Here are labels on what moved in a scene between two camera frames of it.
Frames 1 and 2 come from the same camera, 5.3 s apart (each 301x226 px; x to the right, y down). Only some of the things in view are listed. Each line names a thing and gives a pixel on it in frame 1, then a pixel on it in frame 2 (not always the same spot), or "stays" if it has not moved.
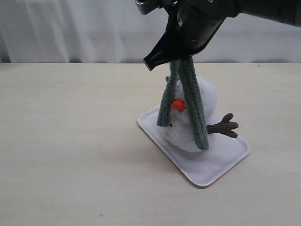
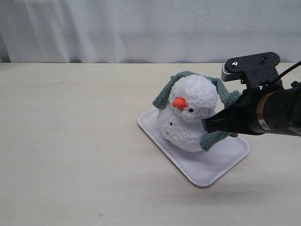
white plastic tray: [201, 167] stays
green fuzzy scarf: [190, 85] -> [225, 99]
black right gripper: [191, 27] -> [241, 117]
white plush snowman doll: [181, 134] stays
